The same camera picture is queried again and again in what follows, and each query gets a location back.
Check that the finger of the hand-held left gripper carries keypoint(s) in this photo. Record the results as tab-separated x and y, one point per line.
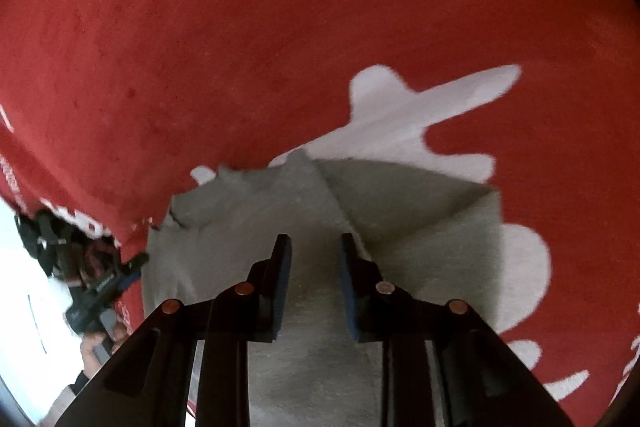
134	267

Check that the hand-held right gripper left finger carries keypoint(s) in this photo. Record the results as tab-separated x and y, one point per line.
280	292

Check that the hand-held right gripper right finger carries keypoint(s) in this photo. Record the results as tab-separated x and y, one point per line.
350	292

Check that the grey sweater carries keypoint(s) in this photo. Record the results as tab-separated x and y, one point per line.
315	307

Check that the person's left forearm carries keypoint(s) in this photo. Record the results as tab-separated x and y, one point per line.
62	402

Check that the person's left hand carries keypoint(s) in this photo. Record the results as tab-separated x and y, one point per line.
90	352

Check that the red printed blanket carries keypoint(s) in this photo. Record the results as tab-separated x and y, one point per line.
250	32

